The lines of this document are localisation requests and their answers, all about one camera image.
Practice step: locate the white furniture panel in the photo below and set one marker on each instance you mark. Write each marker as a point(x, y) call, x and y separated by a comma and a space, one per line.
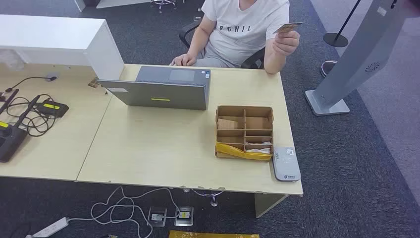
point(79, 4)
point(121, 2)

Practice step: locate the chrome ringed round base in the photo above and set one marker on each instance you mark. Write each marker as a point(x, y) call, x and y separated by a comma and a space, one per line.
point(328, 64)

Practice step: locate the floor socket box yellow label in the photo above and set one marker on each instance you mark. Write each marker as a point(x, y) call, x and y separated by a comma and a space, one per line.
point(183, 216)

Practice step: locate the person's left forearm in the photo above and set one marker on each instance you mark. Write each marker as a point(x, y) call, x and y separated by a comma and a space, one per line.
point(272, 60)

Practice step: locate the grey card reader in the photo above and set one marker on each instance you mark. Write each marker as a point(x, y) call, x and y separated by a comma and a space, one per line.
point(286, 166)

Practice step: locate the black router with antennas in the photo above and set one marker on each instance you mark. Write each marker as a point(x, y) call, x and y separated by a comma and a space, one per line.
point(11, 141)

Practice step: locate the person's right forearm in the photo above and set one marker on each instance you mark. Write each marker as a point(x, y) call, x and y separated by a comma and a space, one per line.
point(196, 46)

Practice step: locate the small grey floor plate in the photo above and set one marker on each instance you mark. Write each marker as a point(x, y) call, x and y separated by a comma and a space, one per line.
point(197, 18)

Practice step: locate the white desk shelf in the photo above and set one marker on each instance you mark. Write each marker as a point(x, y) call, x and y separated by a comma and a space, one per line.
point(49, 36)

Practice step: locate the brown tape scrap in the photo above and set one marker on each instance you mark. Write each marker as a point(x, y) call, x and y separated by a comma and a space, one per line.
point(94, 82)

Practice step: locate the grey desk grommet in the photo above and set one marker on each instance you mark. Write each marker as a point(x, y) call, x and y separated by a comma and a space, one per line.
point(49, 75)

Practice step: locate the grey kiosk stand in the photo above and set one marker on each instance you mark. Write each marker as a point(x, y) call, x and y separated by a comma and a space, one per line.
point(361, 52)

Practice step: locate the black power adapter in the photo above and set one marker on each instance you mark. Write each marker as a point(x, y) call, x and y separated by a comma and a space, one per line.
point(52, 110)

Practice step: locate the person's left hand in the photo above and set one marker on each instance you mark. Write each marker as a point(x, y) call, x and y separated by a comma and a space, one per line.
point(287, 42)

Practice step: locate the chrome stool base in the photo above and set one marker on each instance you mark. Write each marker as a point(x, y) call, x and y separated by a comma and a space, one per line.
point(163, 2)

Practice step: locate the black office chair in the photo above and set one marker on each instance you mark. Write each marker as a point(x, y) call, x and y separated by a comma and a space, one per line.
point(252, 60)

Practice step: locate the grey laptop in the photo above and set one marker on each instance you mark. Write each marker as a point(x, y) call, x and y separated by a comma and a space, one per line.
point(157, 95)

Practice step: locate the person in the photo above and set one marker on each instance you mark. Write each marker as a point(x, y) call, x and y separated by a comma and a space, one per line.
point(242, 33)

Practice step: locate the person's right hand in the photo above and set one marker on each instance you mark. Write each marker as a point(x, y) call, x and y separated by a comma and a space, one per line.
point(183, 60)

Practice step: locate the black stanchion post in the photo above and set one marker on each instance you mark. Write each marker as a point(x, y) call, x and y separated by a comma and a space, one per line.
point(335, 40)

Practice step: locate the white power strip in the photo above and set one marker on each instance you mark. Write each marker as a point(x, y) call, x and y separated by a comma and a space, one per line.
point(52, 226)

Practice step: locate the yellow floor tape strip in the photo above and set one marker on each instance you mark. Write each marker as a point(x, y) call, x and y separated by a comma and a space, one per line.
point(213, 235)

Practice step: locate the cardboard divider box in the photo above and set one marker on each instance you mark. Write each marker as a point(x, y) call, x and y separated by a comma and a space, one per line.
point(259, 123)

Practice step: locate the beige desk leg panel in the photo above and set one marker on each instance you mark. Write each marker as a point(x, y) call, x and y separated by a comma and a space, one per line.
point(265, 205)

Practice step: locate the yellow plastic strip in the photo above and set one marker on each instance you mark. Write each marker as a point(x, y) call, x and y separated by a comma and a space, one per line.
point(236, 152)

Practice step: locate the gold ID card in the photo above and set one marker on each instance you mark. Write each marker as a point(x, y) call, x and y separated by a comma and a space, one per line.
point(288, 27)

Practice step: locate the silver floor socket box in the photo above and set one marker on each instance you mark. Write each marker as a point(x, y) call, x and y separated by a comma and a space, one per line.
point(157, 217)

